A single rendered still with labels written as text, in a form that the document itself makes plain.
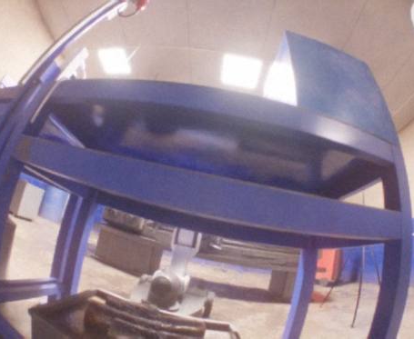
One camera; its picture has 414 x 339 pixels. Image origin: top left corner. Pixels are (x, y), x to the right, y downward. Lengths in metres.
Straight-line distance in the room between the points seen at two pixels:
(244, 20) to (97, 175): 2.91
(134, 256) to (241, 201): 2.16
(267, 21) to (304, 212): 2.88
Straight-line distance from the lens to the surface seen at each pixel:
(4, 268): 1.09
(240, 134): 0.52
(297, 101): 0.44
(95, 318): 0.58
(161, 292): 1.02
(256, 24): 3.08
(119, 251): 2.45
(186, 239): 1.38
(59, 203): 4.77
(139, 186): 0.31
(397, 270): 0.52
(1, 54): 4.37
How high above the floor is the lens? 0.57
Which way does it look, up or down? 22 degrees up
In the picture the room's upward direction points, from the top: 13 degrees clockwise
